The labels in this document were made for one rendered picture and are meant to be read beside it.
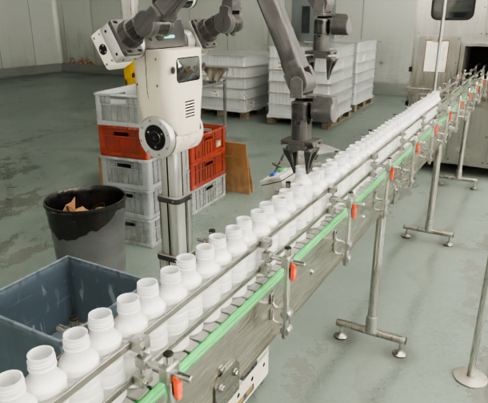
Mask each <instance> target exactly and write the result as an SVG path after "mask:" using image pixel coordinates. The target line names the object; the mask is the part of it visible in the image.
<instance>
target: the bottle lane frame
mask: <svg viewBox="0 0 488 403"><path fill-rule="evenodd" d="M431 131H432V128H430V129H429V130H428V131H427V132H426V133H425V134H423V135H422V136H421V137H420V138H419V139H418V141H419V142H426V144H425V145H424V149H428V150H429V149H430V137H431ZM437 134H438V140H441V141H443V134H439V133H437ZM437 134H435V131H434V144H433V150H434V152H435V151H436V149H437V148H438V147H439V146H440V145H441V144H442V142H438V140H436V139H437ZM412 149H413V146H411V147H410V148H409V149H408V150H407V151H406V152H405V153H404V154H402V156H401V157H400V158H398V159H397V160H396V161H395V162H394V163H393V166H401V169H400V170H395V171H394V179H393V180H391V179H390V184H389V193H388V199H389V201H390V203H391V202H392V201H393V198H394V187H395V184H396V183H398V181H401V186H402V187H401V189H400V192H401V191H402V189H403V188H404V187H405V186H406V185H407V182H408V181H403V180H402V179H401V172H403V175H402V177H403V179H408V180H409V176H410V175H409V174H408V173H409V172H406V171H403V170H402V163H403V162H404V170H410V163H411V156H412ZM422 150H423V149H422V144H421V145H420V146H419V152H418V154H417V153H416V154H415V161H414V171H415V174H416V173H417V172H418V171H419V170H420V169H421V168H422V166H423V165H424V164H425V163H426V161H427V158H428V156H429V154H428V150H423V154H422V155H421V153H422ZM434 152H433V153H434ZM422 156H423V157H426V158H422ZM415 174H414V175H415ZM385 180H386V171H384V172H383V173H382V174H381V175H380V176H379V177H378V178H376V180H375V181H373V182H372V183H371V184H370V185H369V186H368V187H367V188H366V189H365V190H364V191H363V192H361V193H360V194H359V195H358V196H357V197H356V198H355V202H363V203H365V206H364V207H362V206H358V208H357V213H356V218H352V219H351V230H350V241H351V242H352V246H351V248H350V250H351V249H352V248H353V247H354V245H355V244H356V243H357V242H358V241H359V239H360V238H361V237H362V236H363V235H364V233H365V232H366V231H367V230H368V229H369V228H370V227H371V226H372V225H373V224H374V222H375V221H376V220H377V219H378V217H379V216H380V215H381V212H380V211H376V210H375V209H373V204H374V200H375V201H376V204H375V208H376V209H382V201H379V200H376V199H375V198H374V191H375V190H377V194H376V197H377V198H380V199H383V197H384V189H385ZM390 203H389V204H390ZM389 204H388V205H389ZM388 205H387V207H388ZM346 212H347V208H346V207H345V209H344V210H343V211H341V213H340V214H337V216H336V217H335V218H333V220H332V221H331V222H329V224H328V225H327V226H324V228H323V229H322V230H320V232H319V233H318V234H317V235H315V237H313V238H312V239H311V240H310V241H309V242H308V243H307V244H306V245H305V246H304V247H303V248H302V249H300V250H299V251H298V252H297V253H296V254H295V255H294V260H298V261H304V262H305V263H306V267H301V266H298V267H297V269H296V280H295V281H291V280H290V308H291V309H292V310H293V315H292V316H291V317H290V320H291V319H292V317H293V316H294V315H295V314H296V313H297V312H298V311H299V310H300V309H301V308H302V306H303V305H304V304H305V303H306V301H307V300H308V299H309V298H310V297H311V295H312V294H313V293H314V292H315V291H316V289H317V288H318V287H319V286H320V285H321V284H322V283H323V282H324V281H325V280H326V278H327V277H328V276H329V275H330V273H331V272H332V271H333V270H334V269H335V267H336V266H337V265H338V264H339V263H340V261H341V260H342V256H341V255H337V254H335V252H333V243H334V242H335V241H336V240H335V239H334V230H335V229H337V231H338V233H337V239H338V240H341V241H345V233H346ZM336 244H337V245H336V251H337V253H344V249H343V247H342V245H343V243H341V242H336ZM283 279H284V269H283V268H281V269H280V270H279V271H278V272H275V274H274V275H273V276H272V277H271V278H268V281H267V282H266V283H264V284H263V285H261V287H260V288H259V289H258V290H257V291H256V292H254V294H252V295H251V296H250V297H249V298H248V299H245V298H244V299H245V300H246V301H245V302H244V303H243V304H242V305H241V306H239V307H238V306H236V307H237V309H236V310H235V311H234V312H233V313H232V314H231V315H229V314H227V315H228V318H227V319H226V320H225V321H224V322H223V323H221V324H220V323H218V328H217V329H215V330H214V331H213V332H212V333H209V332H207V333H209V336H208V337H207V338H206V339H205V340H203V341H202V342H198V341H196V342H197V343H198V346H197V347H196V348H195V349H194V350H193V351H192V352H190V353H188V352H185V351H184V352H185V353H187V356H186V357H185V358H184V359H183V360H182V361H181V362H180V363H179V368H180V371H182V372H184V373H188V374H189V375H192V376H194V380H193V382H192V383H188V382H185V381H182V399H181V400H177V399H176V403H214V385H215V382H216V380H217V377H218V376H219V374H220V373H223V372H224V371H225V368H226V367H227V366H228V365H229V363H231V362H232V360H234V359H235V360H237V361H238V362H239V379H240V378H241V377H242V376H243V375H244V373H245V372H246V371H247V370H248V369H249V367H251V366H252V364H253V363H254V362H255V361H256V360H257V359H258V357H259V356H260V355H261V354H262V353H263V351H264V350H265V349H266V348H267V347H268V345H269V344H270V343H271V342H272V341H273V340H274V339H275V338H276V337H277V336H278V334H279V333H280V328H281V327H282V326H281V325H277V324H274V323H273V322H272V320H270V309H271V308H272V307H273V306H272V304H271V305H270V294H271V293H272V292H273V291H274V295H275V296H274V304H275V305H277V306H280V307H283ZM147 388H148V389H149V392H148V393H147V394H146V395H145V396H144V397H142V398H141V399H140V400H139V401H135V400H132V401H133V402H134V403H166V390H165V384H163V383H161V382H159V383H157V384H156V385H155V386H154V387H153V388H151V387H148V386H147ZM130 400H131V399H130Z"/></svg>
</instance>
